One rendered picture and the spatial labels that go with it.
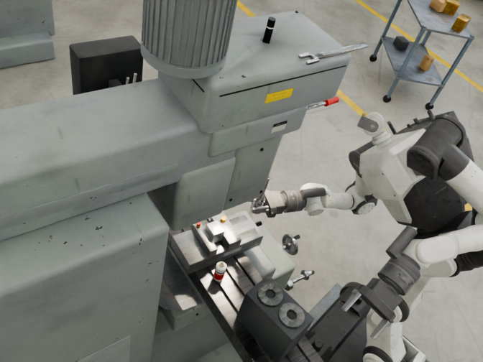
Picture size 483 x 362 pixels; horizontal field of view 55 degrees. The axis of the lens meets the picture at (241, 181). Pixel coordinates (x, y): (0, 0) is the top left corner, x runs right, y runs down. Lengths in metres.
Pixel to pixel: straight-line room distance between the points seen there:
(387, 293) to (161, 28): 0.85
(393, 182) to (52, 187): 0.97
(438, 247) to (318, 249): 2.01
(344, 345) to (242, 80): 1.51
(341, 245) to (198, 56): 2.52
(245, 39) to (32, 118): 0.55
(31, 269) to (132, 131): 0.37
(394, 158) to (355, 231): 2.07
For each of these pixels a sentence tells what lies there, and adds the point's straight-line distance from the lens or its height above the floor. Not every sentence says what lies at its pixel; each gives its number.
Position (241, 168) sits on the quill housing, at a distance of 1.40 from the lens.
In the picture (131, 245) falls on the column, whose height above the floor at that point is 1.55.
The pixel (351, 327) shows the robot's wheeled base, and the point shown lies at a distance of 2.33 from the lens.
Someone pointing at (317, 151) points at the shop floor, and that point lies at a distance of 3.98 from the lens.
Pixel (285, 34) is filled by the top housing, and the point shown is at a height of 1.89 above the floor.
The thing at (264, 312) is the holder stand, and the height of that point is 1.10.
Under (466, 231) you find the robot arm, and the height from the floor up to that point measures 1.62.
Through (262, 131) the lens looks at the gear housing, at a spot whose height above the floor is 1.68.
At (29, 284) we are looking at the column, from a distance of 1.11.
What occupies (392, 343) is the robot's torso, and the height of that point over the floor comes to 0.82.
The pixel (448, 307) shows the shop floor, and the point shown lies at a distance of 3.48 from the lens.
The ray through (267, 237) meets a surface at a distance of 2.28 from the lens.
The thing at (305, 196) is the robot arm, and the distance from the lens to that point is 1.78.
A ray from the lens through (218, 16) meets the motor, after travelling 1.01.
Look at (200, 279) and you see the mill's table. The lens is 1.85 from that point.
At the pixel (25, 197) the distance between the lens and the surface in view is 1.07.
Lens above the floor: 2.49
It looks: 45 degrees down
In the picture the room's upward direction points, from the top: 16 degrees clockwise
